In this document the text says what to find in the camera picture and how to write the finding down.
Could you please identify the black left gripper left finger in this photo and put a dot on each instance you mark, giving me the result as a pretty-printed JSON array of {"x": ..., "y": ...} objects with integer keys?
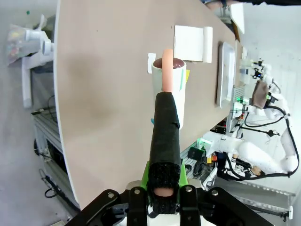
[{"x": 117, "y": 207}]

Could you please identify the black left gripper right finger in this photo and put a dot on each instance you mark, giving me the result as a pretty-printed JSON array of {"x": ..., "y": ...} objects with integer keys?
[{"x": 211, "y": 207}]

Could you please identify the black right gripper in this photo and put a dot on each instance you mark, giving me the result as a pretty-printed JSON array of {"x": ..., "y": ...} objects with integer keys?
[{"x": 259, "y": 76}]

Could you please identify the brown towel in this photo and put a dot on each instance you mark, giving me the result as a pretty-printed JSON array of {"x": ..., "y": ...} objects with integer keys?
[{"x": 259, "y": 94}]

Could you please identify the yellow sticky note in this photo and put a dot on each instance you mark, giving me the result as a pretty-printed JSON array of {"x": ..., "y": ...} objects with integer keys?
[{"x": 187, "y": 75}]

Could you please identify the blue sticky note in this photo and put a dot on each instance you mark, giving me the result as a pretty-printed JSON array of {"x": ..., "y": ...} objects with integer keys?
[{"x": 182, "y": 80}]

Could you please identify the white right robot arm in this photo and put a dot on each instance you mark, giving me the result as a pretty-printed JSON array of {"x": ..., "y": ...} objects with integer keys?
[{"x": 258, "y": 155}]

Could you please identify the person's left forearm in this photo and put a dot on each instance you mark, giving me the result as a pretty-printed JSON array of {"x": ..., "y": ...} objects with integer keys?
[{"x": 231, "y": 1}]

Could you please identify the person's left hand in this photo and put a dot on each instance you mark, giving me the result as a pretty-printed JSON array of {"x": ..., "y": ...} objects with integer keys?
[{"x": 215, "y": 4}]

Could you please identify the silver metal tray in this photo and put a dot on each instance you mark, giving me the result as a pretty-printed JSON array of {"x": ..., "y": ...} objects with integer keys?
[{"x": 225, "y": 75}]

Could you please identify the yellow red emergency stop box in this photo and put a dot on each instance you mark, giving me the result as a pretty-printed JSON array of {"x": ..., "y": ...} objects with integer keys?
[{"x": 212, "y": 158}]

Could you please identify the black box with green part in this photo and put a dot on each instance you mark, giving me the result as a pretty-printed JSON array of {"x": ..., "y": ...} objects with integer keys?
[{"x": 196, "y": 154}]

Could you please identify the white folded roller stand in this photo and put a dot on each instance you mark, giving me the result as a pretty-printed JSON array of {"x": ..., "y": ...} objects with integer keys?
[{"x": 188, "y": 43}]

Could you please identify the black wristwatch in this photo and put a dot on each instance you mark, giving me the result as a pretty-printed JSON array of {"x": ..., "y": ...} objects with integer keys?
[{"x": 224, "y": 2}]

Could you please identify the white paper slip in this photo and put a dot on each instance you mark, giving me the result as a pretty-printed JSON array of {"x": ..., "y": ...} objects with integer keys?
[{"x": 151, "y": 63}]

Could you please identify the clear bag of colourful items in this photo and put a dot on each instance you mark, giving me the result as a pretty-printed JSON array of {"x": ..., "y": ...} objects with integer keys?
[{"x": 16, "y": 44}]

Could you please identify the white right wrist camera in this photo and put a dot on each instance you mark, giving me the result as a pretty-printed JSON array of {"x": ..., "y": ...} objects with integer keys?
[{"x": 258, "y": 67}]

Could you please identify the aluminium frame under table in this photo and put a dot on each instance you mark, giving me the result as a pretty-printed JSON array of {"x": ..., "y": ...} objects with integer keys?
[{"x": 47, "y": 146}]

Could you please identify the white pipe frame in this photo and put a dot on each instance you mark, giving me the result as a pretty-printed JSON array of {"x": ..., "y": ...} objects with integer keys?
[{"x": 27, "y": 70}]

